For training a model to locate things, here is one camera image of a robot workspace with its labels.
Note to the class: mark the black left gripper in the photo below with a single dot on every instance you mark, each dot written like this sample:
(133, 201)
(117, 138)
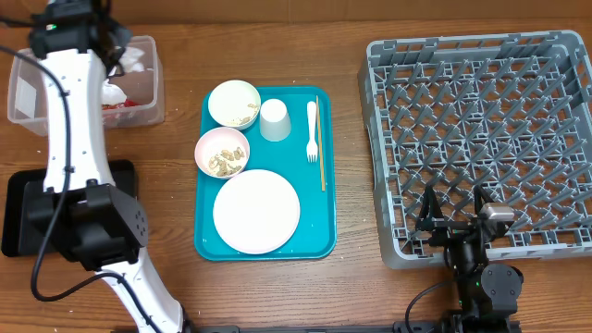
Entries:
(118, 33)

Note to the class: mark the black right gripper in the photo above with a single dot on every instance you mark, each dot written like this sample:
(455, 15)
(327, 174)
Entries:
(428, 219)

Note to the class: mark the white tissue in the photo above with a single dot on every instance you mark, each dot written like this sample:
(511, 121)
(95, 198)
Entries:
(130, 62)

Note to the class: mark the red snack wrapper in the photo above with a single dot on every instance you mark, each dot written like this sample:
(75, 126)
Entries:
(127, 103)

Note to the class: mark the white plastic cup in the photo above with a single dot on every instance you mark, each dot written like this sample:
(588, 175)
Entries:
(275, 123)

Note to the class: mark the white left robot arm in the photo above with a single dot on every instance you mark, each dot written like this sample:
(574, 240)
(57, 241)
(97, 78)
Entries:
(81, 212)

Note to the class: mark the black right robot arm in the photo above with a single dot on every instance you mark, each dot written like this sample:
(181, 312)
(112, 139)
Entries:
(487, 292)

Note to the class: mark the grey dishwasher rack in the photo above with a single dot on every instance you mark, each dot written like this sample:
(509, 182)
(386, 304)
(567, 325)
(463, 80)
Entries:
(508, 112)

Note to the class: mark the clear plastic bin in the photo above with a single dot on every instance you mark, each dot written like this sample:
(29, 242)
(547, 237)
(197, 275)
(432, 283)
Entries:
(26, 101)

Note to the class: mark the black tray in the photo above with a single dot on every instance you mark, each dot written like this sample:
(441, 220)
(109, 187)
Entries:
(19, 236)

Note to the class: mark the white plastic fork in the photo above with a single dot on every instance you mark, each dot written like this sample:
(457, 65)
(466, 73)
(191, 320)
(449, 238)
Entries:
(311, 146)

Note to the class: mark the white bowl with crumbs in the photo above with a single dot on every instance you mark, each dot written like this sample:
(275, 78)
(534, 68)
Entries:
(235, 104)

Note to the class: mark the wooden chopstick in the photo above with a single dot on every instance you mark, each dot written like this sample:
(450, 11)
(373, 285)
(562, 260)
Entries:
(320, 145)

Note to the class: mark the pink bowl with cereal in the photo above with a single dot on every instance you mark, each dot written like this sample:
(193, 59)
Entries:
(222, 153)

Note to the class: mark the white round plate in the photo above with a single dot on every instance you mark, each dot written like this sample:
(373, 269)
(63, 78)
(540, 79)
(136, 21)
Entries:
(256, 212)

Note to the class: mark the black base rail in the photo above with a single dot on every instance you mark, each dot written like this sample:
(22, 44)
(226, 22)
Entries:
(398, 327)

